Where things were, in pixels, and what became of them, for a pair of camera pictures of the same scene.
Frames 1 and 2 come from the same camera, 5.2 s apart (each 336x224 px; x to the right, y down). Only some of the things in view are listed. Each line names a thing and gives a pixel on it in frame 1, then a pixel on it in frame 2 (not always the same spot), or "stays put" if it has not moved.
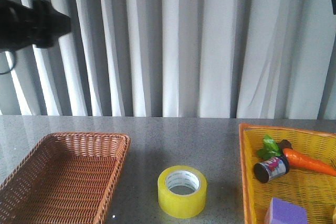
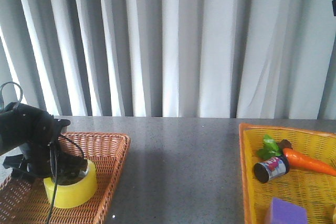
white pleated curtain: (226, 45) stays put
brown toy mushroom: (284, 144) stays put
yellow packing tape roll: (182, 206) -> (74, 194)
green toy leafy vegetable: (270, 148) stays put
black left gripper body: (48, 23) -> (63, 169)
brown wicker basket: (65, 178) stays put
